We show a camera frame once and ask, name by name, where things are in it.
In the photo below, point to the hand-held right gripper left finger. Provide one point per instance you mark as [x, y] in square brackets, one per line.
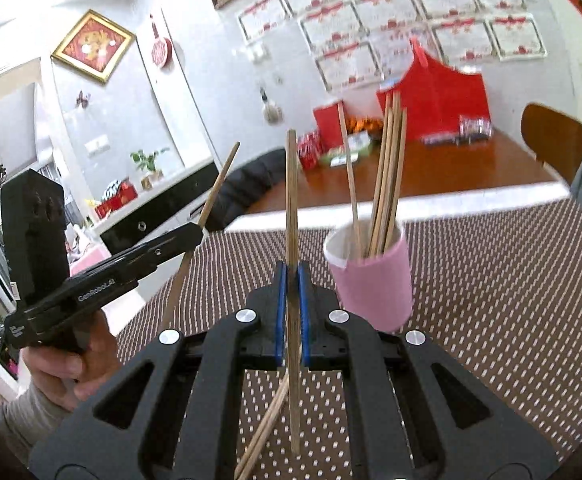
[281, 310]

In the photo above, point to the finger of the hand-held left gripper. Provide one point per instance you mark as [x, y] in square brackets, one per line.
[171, 242]

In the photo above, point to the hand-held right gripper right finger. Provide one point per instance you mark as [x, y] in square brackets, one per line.
[305, 310]

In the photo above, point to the pink cylindrical cup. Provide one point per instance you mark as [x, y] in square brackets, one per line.
[376, 290]

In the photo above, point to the pile of wooden chopsticks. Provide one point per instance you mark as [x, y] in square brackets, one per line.
[261, 435]

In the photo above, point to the person's left forearm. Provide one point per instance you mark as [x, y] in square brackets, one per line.
[26, 415]

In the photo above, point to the person's left hand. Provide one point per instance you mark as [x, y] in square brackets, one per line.
[96, 360]

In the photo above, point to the black and white sideboard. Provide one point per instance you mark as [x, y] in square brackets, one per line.
[171, 205]

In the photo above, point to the pink cloth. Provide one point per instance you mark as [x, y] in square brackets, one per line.
[86, 252]

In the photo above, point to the red gift box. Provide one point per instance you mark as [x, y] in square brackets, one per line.
[116, 201]

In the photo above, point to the green potted plant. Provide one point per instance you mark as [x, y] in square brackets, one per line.
[148, 162]

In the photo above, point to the black chair back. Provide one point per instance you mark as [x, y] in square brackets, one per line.
[251, 185]

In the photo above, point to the red cola can pack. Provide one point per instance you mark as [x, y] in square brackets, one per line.
[308, 152]

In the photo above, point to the green tray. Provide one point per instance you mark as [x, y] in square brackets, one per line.
[351, 152]

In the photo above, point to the small red paper bag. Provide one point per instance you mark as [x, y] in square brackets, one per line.
[331, 122]

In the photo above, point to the brown polka-dot tablecloth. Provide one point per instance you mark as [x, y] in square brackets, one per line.
[496, 310]

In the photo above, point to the plate of orange snacks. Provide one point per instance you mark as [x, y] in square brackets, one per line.
[363, 125]

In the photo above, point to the gold framed red picture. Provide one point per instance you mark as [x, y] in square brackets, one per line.
[93, 46]

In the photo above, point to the clear candy packet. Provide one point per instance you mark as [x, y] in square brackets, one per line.
[476, 126]

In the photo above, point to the red gift bag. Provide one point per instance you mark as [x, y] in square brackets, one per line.
[441, 95]

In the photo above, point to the wooden chair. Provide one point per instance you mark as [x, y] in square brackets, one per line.
[551, 140]

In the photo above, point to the white wall switch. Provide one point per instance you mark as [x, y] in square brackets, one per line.
[97, 145]

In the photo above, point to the butterfly wall decoration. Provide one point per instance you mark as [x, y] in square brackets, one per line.
[82, 99]

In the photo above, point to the round red wall ornament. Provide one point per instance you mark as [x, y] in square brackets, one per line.
[160, 50]

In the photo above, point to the group of wall certificates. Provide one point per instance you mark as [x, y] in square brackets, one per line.
[396, 10]

